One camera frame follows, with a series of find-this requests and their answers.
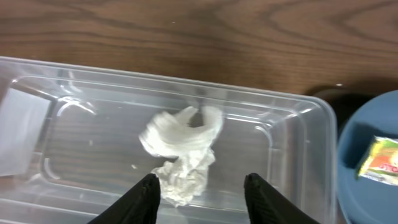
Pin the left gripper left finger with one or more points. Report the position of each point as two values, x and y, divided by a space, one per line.
139 205

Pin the clear plastic waste bin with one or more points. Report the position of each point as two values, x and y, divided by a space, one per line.
70 143

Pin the green yellow snack wrapper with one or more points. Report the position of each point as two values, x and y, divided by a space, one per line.
380 161

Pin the dark blue plate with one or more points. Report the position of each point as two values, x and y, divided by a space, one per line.
365 200

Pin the white tissue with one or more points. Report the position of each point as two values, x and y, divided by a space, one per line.
188 150

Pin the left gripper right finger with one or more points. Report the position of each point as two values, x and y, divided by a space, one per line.
267 206

